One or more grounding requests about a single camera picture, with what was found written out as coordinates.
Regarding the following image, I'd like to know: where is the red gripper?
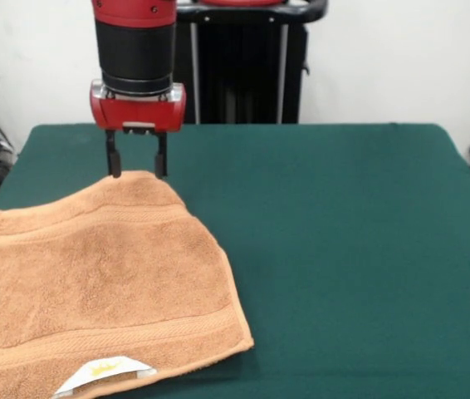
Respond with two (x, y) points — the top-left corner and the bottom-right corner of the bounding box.
(89, 78), (188, 180)

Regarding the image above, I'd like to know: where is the tan terry towel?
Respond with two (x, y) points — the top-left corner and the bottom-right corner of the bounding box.
(0, 169), (256, 399)

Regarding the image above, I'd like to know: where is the dark green table cloth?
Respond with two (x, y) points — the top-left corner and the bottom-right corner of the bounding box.
(0, 121), (470, 399)

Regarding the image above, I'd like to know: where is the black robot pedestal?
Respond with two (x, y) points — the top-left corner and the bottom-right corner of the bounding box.
(174, 0), (328, 126)

